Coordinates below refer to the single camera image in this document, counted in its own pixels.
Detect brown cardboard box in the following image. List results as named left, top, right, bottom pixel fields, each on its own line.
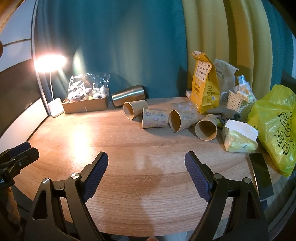
left=62, top=92, right=109, bottom=114

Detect white desk lamp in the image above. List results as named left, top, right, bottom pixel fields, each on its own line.
left=33, top=53, right=68, bottom=118

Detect yellow plastic shopping bag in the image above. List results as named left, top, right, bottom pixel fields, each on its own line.
left=247, top=84, right=295, bottom=177

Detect clear bag of toys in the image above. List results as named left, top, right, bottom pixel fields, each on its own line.
left=67, top=73, right=110, bottom=102

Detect yellow curtain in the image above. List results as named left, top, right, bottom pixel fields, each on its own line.
left=182, top=1, right=273, bottom=99

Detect black flat phone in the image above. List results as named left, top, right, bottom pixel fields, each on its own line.
left=249, top=153, right=274, bottom=201

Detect plain brown paper cup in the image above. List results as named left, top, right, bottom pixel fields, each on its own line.
left=123, top=100, right=148, bottom=120

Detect grey paper bag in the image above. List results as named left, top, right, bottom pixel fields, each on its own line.
left=214, top=59, right=239, bottom=107

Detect white woven basket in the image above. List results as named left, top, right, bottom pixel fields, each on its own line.
left=226, top=82, right=257, bottom=123

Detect stainless steel tumbler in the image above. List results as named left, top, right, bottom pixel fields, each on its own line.
left=111, top=85, right=148, bottom=108

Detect yellow paper snack bag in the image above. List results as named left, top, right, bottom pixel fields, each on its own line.
left=191, top=51, right=220, bottom=114

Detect teal curtain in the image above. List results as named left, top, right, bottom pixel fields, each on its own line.
left=34, top=1, right=188, bottom=99

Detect patterned paper cup lying sideways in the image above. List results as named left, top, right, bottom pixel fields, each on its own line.
left=142, top=108, right=168, bottom=128

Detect tissue pack white top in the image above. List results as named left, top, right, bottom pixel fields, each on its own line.
left=221, top=120, right=258, bottom=153

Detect brown paper cup rightmost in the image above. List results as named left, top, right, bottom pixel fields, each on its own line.
left=195, top=114, right=218, bottom=141

